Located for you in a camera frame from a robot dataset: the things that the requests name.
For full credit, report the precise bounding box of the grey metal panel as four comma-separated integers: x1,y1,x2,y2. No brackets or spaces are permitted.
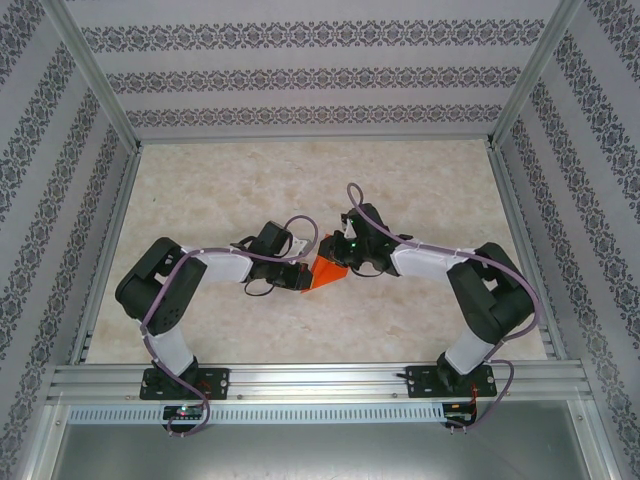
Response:
49,422,591,480

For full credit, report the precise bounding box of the thin black right gripper cable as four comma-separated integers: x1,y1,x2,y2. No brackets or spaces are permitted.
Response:
349,262,386,279

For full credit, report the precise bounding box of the aluminium table end rail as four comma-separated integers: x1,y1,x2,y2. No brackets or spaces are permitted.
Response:
137,137,494,147

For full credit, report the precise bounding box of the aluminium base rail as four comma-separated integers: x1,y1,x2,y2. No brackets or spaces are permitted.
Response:
47,362,594,403

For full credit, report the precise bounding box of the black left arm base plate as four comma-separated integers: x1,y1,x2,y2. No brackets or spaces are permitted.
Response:
139,367,231,401

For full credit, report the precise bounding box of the aluminium table side rail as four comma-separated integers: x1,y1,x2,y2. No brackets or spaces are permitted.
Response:
69,147,144,364
487,142,569,361

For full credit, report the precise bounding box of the slotted cable duct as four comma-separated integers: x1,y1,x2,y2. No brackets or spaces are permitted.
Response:
67,402,446,426

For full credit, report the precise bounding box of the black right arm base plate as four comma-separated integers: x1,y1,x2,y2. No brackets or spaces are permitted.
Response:
405,364,497,400

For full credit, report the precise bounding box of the aluminium frame post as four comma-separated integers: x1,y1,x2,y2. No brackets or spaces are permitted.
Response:
487,0,584,149
39,0,144,151

